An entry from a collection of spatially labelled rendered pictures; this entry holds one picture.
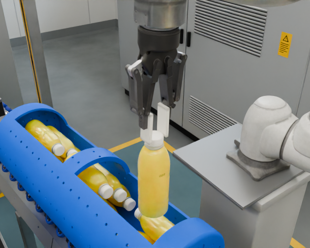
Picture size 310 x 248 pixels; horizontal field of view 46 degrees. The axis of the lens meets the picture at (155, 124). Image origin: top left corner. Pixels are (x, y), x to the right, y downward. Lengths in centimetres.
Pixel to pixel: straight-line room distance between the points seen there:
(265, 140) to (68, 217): 71
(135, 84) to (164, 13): 13
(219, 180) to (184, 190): 148
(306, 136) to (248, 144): 23
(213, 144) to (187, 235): 72
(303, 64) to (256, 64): 36
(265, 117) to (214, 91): 162
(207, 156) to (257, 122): 27
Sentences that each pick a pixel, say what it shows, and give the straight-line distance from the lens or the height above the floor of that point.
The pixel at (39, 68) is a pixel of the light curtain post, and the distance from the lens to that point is 207.
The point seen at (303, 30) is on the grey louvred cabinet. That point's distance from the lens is 228.
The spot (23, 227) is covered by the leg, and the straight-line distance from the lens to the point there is 191.
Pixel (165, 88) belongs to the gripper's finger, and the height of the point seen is 158.
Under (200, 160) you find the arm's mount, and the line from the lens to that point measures 144.
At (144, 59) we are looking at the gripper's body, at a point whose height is 165.
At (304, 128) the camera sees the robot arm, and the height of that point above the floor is 127.
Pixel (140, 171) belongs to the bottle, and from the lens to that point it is 78.
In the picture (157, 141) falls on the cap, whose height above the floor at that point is 147.
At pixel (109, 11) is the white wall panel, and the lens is 644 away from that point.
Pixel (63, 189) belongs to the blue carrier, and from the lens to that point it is 108.
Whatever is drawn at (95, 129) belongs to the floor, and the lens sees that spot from 355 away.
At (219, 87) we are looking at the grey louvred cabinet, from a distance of 283.
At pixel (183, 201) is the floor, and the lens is 273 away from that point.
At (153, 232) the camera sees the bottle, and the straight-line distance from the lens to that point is 103.
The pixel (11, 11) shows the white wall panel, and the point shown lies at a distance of 580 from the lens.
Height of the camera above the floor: 189
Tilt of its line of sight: 32 degrees down
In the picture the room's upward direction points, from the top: straight up
